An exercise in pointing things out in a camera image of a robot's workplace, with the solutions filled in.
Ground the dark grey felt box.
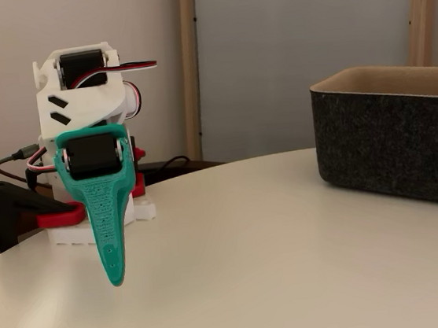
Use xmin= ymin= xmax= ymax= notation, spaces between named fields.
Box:
xmin=307 ymin=57 xmax=438 ymax=227

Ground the black clamp with red lever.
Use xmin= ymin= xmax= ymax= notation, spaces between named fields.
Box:
xmin=125 ymin=135 xmax=152 ymax=199

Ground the grey board panel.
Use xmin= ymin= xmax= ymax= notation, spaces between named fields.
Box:
xmin=183 ymin=0 xmax=435 ymax=167

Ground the black power cable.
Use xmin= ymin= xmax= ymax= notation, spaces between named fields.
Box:
xmin=138 ymin=153 xmax=193 ymax=178

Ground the black usb cable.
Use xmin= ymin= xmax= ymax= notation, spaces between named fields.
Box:
xmin=0 ymin=142 xmax=55 ymax=194

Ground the red black servo wire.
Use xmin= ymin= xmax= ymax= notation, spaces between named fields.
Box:
xmin=14 ymin=58 xmax=170 ymax=173

